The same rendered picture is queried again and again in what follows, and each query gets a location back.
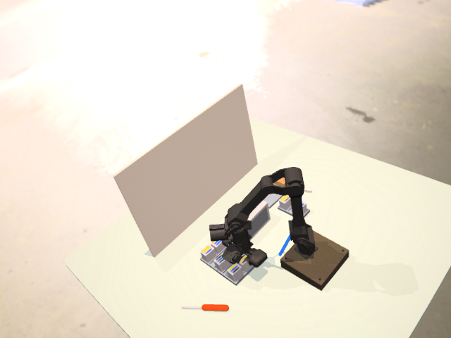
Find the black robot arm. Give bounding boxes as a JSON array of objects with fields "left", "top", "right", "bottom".
[{"left": 209, "top": 167, "right": 318, "bottom": 265}]

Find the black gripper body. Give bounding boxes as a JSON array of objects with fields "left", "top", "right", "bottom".
[{"left": 221, "top": 234, "right": 267, "bottom": 268}]

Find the orange-handled screwdriver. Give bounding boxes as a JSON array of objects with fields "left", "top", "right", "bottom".
[{"left": 180, "top": 304, "right": 229, "bottom": 311}]

